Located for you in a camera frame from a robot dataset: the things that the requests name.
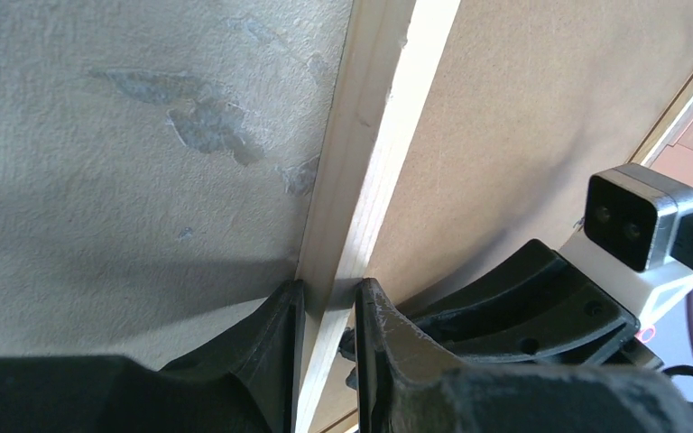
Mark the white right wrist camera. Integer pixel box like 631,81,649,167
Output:
559,163,693,327

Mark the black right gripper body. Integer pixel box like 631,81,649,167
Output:
338,238,664,390

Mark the light wooden picture frame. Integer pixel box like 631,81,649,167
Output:
295,1,693,432

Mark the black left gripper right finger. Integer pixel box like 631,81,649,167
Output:
356,279,693,432

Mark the brown cardboard backing board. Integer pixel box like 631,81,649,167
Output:
307,0,693,433

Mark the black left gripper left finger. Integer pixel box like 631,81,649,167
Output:
0,281,305,432

